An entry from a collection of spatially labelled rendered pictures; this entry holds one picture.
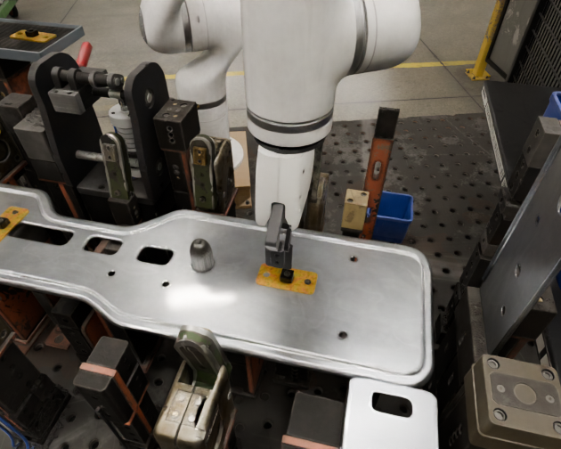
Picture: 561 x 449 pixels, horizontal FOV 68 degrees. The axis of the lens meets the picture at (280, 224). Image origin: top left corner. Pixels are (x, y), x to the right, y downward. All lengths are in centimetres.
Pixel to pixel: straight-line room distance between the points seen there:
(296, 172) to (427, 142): 110
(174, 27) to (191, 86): 14
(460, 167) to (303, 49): 109
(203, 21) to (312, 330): 66
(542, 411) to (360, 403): 18
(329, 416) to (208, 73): 76
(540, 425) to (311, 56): 40
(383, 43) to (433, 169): 100
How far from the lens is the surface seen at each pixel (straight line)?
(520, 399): 51
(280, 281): 59
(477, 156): 147
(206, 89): 102
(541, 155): 63
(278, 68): 36
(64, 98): 77
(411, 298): 61
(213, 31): 97
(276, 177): 41
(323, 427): 53
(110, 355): 59
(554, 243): 47
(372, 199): 67
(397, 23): 39
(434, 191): 127
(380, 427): 51
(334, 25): 36
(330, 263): 62
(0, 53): 97
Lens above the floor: 148
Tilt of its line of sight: 45 degrees down
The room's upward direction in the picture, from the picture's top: straight up
